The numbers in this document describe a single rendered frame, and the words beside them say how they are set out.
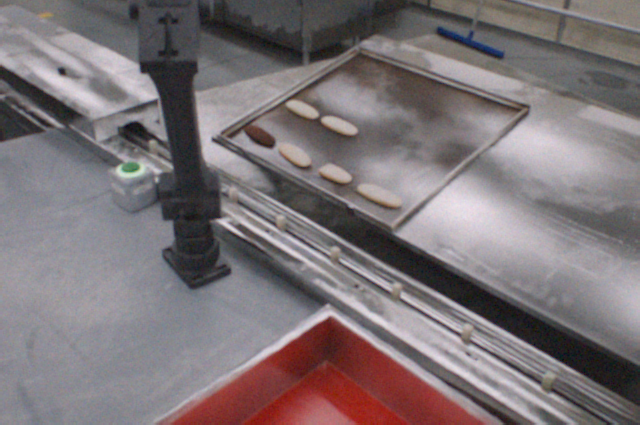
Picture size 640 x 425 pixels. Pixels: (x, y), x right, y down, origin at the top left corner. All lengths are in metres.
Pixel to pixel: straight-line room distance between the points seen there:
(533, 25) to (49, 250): 4.21
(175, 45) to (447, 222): 0.62
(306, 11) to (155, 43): 3.14
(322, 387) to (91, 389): 0.34
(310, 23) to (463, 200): 2.85
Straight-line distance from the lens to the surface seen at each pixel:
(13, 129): 2.05
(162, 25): 0.90
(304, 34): 4.05
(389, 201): 1.27
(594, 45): 4.91
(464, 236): 1.22
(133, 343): 1.11
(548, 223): 1.27
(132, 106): 1.61
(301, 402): 1.00
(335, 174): 1.34
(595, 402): 1.06
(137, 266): 1.26
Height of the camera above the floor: 1.60
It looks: 33 degrees down
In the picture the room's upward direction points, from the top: 2 degrees clockwise
